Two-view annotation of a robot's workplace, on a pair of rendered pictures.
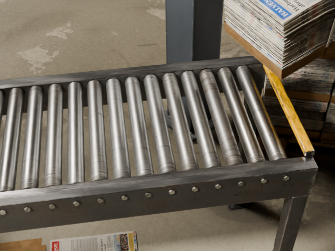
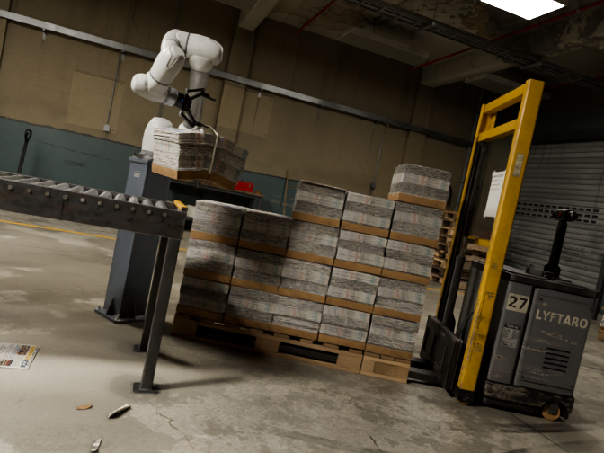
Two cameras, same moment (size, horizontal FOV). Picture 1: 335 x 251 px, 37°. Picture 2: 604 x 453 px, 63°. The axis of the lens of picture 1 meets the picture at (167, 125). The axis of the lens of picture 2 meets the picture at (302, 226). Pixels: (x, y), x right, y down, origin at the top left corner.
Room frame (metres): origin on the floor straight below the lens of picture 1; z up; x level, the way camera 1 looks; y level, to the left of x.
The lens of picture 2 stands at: (-1.27, -0.46, 0.95)
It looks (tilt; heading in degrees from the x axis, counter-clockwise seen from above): 3 degrees down; 348
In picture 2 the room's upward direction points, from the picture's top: 12 degrees clockwise
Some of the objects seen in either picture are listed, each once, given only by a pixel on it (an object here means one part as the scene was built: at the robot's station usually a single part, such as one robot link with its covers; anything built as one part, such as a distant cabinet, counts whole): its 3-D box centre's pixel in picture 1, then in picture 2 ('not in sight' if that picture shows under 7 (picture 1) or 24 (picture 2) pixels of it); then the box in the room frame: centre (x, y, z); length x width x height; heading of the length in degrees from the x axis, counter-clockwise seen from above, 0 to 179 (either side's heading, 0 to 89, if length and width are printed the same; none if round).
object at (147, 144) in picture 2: not in sight; (159, 136); (1.99, -0.14, 1.17); 0.18 x 0.16 x 0.22; 89
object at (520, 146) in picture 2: not in sight; (499, 236); (1.24, -2.11, 0.97); 0.09 x 0.09 x 1.75; 78
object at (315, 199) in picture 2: not in sight; (317, 204); (1.78, -1.18, 0.95); 0.38 x 0.29 x 0.23; 169
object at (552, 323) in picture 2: not in sight; (516, 333); (1.49, -2.55, 0.40); 0.69 x 0.55 x 0.80; 168
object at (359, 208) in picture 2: not in sight; (364, 214); (1.71, -1.47, 0.95); 0.38 x 0.29 x 0.23; 168
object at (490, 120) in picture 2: not in sight; (462, 230); (1.89, -2.25, 0.97); 0.09 x 0.09 x 1.75; 78
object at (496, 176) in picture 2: not in sight; (492, 186); (1.56, -2.20, 1.28); 0.57 x 0.01 x 0.65; 168
